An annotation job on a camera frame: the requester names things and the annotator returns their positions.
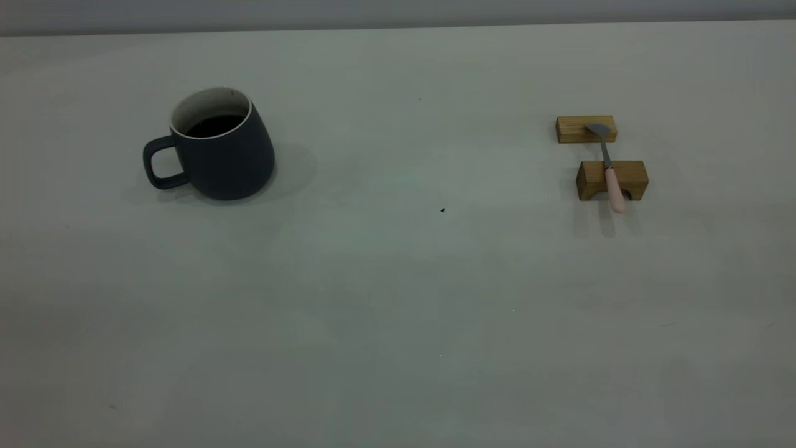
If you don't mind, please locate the pink handled metal spoon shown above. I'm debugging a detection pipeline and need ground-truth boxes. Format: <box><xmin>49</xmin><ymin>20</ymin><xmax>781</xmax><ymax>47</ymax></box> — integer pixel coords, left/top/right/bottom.
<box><xmin>585</xmin><ymin>123</ymin><xmax>627</xmax><ymax>215</ymax></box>

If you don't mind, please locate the dark grey ceramic mug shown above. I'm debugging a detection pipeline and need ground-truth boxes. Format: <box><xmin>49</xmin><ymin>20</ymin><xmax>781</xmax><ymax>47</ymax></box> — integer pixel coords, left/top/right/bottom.
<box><xmin>142</xmin><ymin>86</ymin><xmax>275</xmax><ymax>202</ymax></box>

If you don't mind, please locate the flat rectangular wooden block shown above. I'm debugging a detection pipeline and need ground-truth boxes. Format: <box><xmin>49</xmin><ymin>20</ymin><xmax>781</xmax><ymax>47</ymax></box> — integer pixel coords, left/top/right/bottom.
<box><xmin>555</xmin><ymin>115</ymin><xmax>618</xmax><ymax>144</ymax></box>

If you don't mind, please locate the arch shaped wooden block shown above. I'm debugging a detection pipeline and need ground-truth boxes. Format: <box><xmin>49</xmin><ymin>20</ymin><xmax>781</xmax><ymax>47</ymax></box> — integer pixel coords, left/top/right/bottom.
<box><xmin>576</xmin><ymin>160</ymin><xmax>650</xmax><ymax>202</ymax></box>

